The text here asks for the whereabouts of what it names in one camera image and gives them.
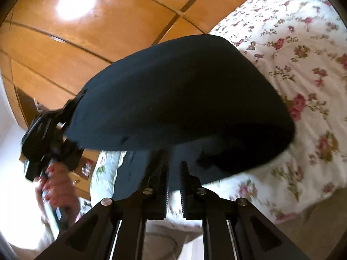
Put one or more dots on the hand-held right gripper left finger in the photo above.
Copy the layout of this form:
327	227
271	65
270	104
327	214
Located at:
164	195

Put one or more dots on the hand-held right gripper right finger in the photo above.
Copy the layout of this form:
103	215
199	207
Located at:
185	195

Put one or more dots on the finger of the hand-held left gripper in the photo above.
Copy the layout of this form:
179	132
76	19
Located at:
74	104

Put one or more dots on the black pants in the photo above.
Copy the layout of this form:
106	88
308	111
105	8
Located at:
179	94

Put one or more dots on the person's left hand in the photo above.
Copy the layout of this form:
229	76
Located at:
58	187

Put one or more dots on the wooden nightstand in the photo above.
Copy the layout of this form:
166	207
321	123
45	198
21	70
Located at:
81	178

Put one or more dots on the light blue floral pillow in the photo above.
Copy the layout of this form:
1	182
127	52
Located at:
105	173

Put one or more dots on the wooden wardrobe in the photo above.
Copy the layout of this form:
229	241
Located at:
95	27

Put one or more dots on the floral bedsheet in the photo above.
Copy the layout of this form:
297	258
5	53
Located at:
298	59

